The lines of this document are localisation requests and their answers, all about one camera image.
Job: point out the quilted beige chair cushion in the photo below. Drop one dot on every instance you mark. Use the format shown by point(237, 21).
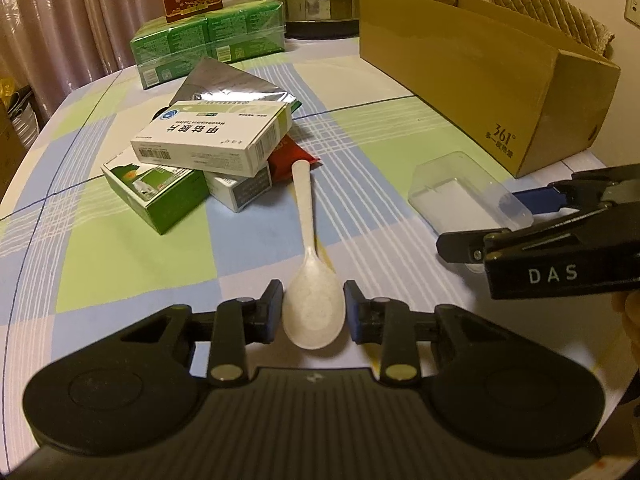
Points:
point(569, 19)

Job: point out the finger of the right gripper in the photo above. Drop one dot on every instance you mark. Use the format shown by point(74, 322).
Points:
point(465, 246)
point(543, 200)

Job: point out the clear plastic container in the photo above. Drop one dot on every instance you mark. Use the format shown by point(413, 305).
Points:
point(453, 193)

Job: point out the green and white box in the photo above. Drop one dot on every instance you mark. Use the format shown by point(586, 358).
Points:
point(159, 195)

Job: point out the pink curtain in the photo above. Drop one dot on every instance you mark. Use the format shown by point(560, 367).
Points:
point(58, 46)

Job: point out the white medicine box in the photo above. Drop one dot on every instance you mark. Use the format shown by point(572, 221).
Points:
point(232, 138)

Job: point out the red packet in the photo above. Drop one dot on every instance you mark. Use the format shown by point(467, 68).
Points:
point(283, 157)

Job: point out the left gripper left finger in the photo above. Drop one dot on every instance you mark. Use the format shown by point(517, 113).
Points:
point(237, 323)

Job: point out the brown cardboard box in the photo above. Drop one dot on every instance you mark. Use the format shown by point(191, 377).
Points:
point(523, 91)

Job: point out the small white grey box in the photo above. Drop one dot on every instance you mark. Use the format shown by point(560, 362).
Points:
point(237, 192)

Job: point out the person's right hand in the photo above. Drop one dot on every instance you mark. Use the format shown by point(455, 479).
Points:
point(627, 305)

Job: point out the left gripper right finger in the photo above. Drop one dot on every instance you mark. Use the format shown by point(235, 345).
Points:
point(395, 327)

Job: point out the silver foil pouch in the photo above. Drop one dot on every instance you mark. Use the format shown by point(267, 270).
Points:
point(213, 81)

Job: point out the green tissue pack bundle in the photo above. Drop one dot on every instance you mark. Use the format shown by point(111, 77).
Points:
point(242, 29)

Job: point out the white plastic spoon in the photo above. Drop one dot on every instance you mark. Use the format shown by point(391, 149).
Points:
point(313, 309)

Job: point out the single wall socket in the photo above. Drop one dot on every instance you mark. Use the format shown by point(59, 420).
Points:
point(632, 12)

